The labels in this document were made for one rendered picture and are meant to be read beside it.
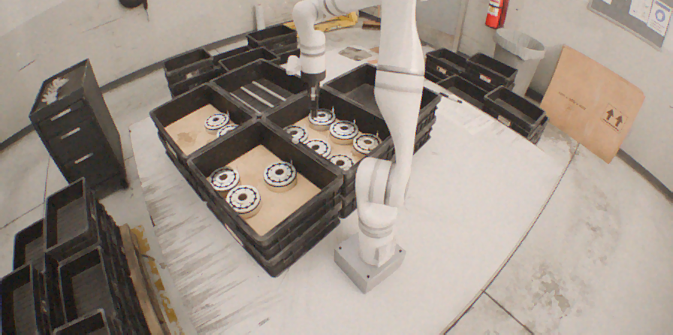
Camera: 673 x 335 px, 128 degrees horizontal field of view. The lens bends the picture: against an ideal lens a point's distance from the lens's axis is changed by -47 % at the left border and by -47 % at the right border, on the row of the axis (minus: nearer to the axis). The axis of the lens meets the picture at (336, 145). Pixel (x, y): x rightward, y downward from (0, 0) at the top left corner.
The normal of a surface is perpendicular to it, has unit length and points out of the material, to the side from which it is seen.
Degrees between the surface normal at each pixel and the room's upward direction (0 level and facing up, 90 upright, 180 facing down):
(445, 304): 0
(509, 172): 0
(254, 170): 0
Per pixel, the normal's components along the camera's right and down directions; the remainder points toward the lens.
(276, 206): 0.02, -0.75
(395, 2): -0.65, 0.20
